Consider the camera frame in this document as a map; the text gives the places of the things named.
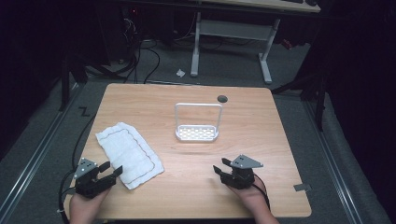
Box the white plastic rack with handle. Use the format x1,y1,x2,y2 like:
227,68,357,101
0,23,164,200
174,102,224,143

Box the black metal stand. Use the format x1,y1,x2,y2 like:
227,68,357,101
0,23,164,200
270,69,329,133
58,50,90,113

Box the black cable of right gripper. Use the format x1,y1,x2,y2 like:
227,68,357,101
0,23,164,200
251,171,272,210

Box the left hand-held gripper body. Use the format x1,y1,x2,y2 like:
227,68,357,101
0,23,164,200
73,157,118,200

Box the person's right hand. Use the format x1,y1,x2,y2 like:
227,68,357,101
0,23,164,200
228,182,269,217

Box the metal floor rail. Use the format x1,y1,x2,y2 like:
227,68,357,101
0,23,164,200
302,98,364,224
0,81,82,220

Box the person's left hand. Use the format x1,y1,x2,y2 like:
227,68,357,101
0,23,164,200
68,186,110,224

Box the grey tape strip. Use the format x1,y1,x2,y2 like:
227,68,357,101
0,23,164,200
292,183,313,192

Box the black floor cables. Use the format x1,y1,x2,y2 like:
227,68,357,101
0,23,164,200
120,12,162,85

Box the dark computer tower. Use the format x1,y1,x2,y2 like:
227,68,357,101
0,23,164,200
101,4,143,64

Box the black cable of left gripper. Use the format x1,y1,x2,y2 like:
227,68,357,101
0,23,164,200
57,113,97,224

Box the white towel with stitched border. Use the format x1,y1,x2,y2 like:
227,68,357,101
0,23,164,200
94,121,165,190

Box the desk with white legs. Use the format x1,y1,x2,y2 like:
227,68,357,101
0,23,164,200
190,0,322,85

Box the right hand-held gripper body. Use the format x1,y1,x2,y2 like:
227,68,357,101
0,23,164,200
219,154,264,190

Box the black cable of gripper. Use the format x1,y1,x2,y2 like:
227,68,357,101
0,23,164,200
251,171,272,210
57,113,97,224

